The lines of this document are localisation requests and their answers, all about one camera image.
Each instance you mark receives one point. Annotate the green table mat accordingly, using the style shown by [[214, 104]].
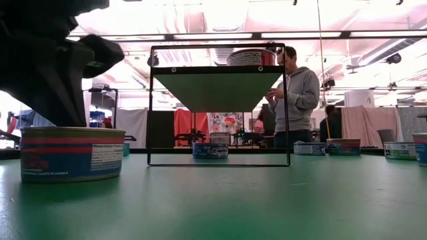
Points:
[[200, 206]]

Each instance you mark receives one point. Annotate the white blue-label can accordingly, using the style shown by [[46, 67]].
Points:
[[309, 149]]

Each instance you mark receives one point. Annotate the black curtain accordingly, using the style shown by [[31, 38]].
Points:
[[163, 130]]

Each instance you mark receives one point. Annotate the wooden shelf black metal frame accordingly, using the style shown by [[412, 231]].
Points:
[[218, 93]]

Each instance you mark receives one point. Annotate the teal can silver lid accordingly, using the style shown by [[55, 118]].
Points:
[[126, 149]]

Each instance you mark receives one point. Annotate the black metal stand frame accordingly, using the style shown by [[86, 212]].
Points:
[[100, 90]]

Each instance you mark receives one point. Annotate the black monitor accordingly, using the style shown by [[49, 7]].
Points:
[[268, 120]]

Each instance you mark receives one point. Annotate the silver ceiling air duct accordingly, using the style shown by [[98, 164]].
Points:
[[224, 55]]

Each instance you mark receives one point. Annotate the red curtain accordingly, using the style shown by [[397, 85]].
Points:
[[181, 123]]

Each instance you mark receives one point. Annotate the black background robot arms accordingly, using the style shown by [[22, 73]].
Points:
[[191, 136]]

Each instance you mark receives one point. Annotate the pink curtain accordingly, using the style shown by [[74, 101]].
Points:
[[367, 123]]

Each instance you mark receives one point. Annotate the white green-label can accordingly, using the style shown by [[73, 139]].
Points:
[[398, 151]]

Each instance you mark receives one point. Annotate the red white-label can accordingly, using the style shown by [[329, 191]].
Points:
[[250, 57]]

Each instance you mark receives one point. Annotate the ceiling light strip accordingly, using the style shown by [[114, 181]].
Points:
[[213, 35]]

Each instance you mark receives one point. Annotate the black metal table frame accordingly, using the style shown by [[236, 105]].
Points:
[[370, 151]]

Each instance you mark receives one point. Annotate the blue fish-print can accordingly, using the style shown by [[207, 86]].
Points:
[[210, 150]]

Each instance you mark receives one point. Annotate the red black background robot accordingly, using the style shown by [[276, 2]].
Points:
[[8, 133]]

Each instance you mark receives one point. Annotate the ceiling-mounted camera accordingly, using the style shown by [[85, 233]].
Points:
[[152, 60], [393, 58], [328, 83]]

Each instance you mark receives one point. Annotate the background robot green lights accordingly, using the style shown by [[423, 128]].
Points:
[[248, 136]]

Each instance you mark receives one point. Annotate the white curtain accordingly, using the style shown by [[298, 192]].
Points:
[[131, 126]]

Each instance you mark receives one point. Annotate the grey curtain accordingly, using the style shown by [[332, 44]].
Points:
[[412, 123]]

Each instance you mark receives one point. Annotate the white cylindrical column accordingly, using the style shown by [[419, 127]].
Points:
[[358, 98]]

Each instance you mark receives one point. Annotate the white storage box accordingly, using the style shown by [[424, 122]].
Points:
[[220, 138]]

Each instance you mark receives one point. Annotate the blue-grey curtain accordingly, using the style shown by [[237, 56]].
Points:
[[33, 120]]

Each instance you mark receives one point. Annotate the person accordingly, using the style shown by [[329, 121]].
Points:
[[330, 125], [300, 96], [259, 124]]

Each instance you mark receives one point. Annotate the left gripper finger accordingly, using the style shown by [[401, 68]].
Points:
[[103, 55], [50, 86]]

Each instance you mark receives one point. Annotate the blue red-stripe can gold lid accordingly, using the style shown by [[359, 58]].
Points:
[[66, 160], [422, 150], [343, 147]]

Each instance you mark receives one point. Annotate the floral cloth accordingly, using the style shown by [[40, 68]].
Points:
[[227, 121]]

